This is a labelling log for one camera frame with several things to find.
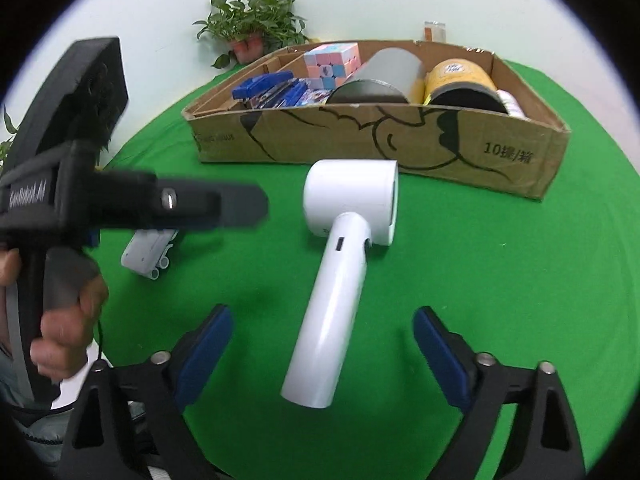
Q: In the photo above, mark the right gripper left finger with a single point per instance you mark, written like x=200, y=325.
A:
x=128, y=419

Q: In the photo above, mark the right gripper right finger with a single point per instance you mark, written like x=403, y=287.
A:
x=543, y=442

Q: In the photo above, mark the blue stapler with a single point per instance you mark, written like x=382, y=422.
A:
x=253, y=85

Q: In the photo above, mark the pastel rubiks cube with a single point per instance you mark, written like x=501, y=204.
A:
x=328, y=66

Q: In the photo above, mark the white hair dryer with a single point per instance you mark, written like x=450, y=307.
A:
x=353, y=204

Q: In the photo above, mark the silver cylinder can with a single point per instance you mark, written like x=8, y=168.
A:
x=391, y=76

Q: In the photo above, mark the yellow black tube can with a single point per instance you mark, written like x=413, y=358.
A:
x=461, y=83

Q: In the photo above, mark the person left hand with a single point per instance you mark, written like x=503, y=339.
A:
x=66, y=332

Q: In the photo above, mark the white plastic tray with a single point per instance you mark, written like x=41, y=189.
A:
x=146, y=252

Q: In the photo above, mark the potted green plant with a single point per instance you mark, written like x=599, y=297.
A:
x=251, y=28

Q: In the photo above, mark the colourful booklet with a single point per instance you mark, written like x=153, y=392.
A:
x=291, y=93

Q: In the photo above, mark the cardboard box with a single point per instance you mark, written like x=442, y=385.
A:
x=516, y=155

